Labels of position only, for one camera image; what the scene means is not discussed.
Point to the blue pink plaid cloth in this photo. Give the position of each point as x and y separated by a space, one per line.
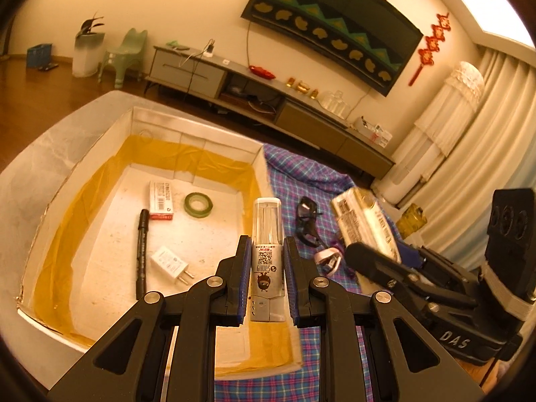
289 167

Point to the standing air conditioner lace cover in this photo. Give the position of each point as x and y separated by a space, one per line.
439 125

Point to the gold ornaments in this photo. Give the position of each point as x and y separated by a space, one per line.
301 86

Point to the dark item on floor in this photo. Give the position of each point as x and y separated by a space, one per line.
48 66

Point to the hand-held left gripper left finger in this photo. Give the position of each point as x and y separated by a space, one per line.
240 284

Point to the wall television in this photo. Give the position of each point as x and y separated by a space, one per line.
335 16

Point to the blue plastic crate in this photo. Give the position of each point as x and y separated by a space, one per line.
39 55

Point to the small green object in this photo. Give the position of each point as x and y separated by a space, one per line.
176 45

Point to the cream curtains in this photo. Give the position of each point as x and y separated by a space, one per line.
502 134

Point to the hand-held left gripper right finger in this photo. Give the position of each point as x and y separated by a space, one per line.
293 284

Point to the red knot wall decoration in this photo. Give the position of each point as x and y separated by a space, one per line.
431 46

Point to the red tray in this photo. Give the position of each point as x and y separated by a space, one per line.
261 72

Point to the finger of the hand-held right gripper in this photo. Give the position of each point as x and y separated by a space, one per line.
377 266
408 255

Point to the black marker pen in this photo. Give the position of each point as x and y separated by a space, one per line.
141 255

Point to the white trash bin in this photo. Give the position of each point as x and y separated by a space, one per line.
88 56

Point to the white charger plug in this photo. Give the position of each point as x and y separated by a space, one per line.
167 261

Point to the white boxes on cabinet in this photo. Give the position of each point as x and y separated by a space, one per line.
372 130

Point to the small red white packet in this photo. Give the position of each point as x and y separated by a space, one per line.
161 201

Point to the black sunglasses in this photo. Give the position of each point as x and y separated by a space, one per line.
303 211

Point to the white power adapter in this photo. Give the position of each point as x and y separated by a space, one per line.
209 49

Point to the potted plant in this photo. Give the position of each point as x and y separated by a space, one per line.
90 25

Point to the white foam box container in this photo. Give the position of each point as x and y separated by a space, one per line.
113 301

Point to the grey television cabinet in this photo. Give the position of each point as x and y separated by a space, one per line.
188 71

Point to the clear glass bottles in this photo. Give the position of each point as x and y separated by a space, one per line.
335 102

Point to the green plastic chair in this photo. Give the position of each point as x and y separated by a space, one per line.
125 50

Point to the green tape roll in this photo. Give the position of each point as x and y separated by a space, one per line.
189 206

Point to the white box with gold side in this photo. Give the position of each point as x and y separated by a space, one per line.
364 217

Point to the clear dispenser with printed label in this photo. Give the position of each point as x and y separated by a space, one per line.
268 268

